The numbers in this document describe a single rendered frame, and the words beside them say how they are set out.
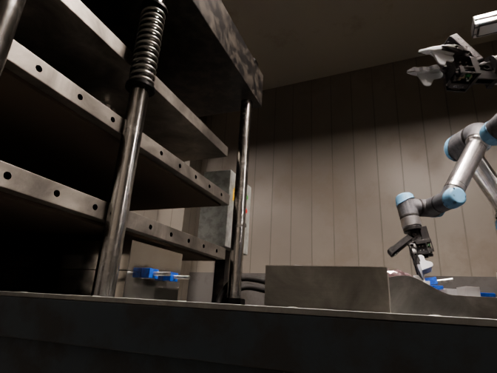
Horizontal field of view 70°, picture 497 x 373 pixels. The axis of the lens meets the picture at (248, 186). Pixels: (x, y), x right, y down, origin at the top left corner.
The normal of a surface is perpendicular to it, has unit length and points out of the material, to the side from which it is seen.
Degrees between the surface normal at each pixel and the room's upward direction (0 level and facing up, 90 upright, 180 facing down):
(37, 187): 90
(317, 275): 90
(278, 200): 90
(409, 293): 90
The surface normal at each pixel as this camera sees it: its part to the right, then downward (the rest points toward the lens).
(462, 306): -0.07, -0.32
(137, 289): 0.93, -0.07
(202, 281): -0.42, -0.32
